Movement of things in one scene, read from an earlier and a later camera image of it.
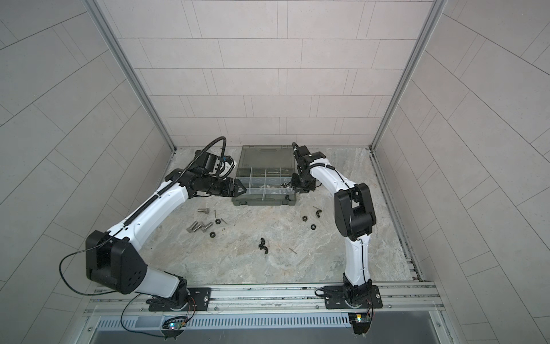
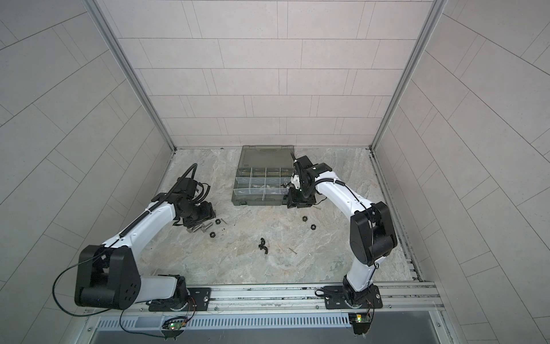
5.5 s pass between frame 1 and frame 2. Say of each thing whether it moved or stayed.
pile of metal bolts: stayed
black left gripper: moved
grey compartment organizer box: stayed
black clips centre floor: stayed
